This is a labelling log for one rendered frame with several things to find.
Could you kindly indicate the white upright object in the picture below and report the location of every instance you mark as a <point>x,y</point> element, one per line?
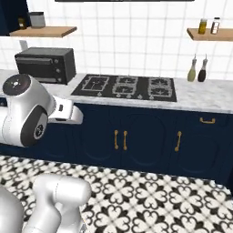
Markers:
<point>23,45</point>

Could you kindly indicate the dark sauce bottle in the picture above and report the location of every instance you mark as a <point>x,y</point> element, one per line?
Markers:
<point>202,73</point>

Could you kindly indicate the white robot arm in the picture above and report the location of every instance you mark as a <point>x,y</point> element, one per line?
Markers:
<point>27,106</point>

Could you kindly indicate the yellow-green spice bottle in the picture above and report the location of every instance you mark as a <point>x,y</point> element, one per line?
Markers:
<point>202,26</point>

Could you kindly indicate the wooden wall shelf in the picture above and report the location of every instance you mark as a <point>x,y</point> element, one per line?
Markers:
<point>45,31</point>
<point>212,35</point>

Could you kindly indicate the black gas hob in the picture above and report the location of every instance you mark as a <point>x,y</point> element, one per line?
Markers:
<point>127,87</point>

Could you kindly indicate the olive oil bottle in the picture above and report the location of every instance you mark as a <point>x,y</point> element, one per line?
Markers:
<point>191,72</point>

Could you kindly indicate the dark blue cupboard door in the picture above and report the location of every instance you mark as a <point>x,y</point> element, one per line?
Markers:
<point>60,142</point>
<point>148,139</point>
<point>200,151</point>
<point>97,136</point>

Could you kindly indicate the dark blue wall cupboard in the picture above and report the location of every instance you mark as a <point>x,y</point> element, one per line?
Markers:
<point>12,13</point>

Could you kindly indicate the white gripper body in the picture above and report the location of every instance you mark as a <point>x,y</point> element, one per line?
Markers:
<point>77,115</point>

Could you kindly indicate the white brown shaker bottle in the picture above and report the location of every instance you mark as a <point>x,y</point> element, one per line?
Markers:
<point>215,26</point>

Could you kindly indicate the dark blue drawer front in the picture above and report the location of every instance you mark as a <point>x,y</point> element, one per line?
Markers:
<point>194,119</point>

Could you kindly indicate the black toaster oven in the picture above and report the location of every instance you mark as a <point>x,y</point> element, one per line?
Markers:
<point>45,65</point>

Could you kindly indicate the grey lidded jar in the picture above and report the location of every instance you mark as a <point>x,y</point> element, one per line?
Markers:
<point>37,20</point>

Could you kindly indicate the small yellow jar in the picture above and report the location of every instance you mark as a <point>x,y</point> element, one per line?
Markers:
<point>21,23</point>

